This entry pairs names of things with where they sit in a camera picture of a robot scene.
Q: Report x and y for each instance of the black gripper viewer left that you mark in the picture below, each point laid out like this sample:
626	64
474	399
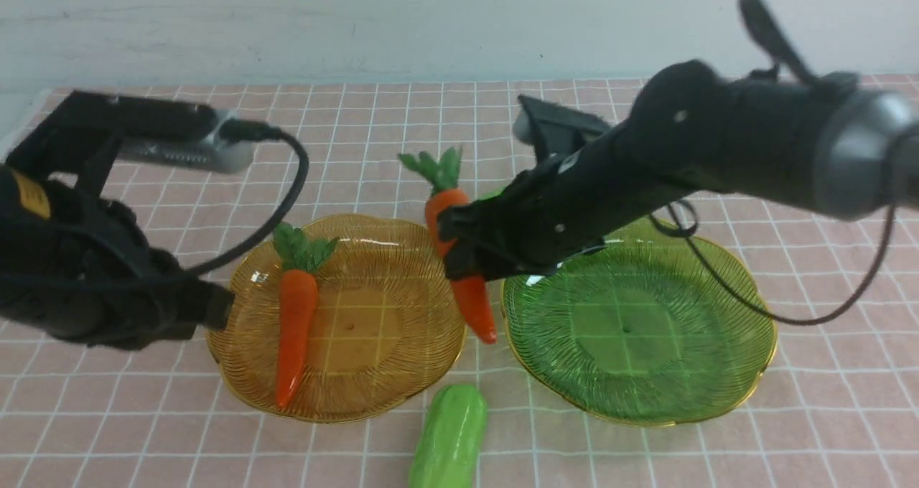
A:
107	285

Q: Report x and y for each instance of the black gripper viewer right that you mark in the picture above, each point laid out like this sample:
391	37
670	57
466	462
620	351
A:
555	210

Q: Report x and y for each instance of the toy carrot with long leaves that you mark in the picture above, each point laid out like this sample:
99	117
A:
443	176

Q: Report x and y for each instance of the toy carrot with short leaves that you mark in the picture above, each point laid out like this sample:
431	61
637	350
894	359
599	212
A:
301	256

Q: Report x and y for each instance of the green toy cucumber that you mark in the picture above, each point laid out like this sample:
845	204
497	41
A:
449	446

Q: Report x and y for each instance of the amber plastic plate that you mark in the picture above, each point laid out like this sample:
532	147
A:
385	329

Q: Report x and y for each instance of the green plastic plate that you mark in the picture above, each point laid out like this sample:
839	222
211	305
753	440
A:
639	333

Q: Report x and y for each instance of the grey wrist camera viewer right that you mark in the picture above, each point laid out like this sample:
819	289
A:
553	129

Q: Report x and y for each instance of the grey wrist camera viewer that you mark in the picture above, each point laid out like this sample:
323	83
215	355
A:
88	131
553	129

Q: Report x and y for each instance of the grey wrist camera viewer left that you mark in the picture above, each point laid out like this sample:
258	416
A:
88	131

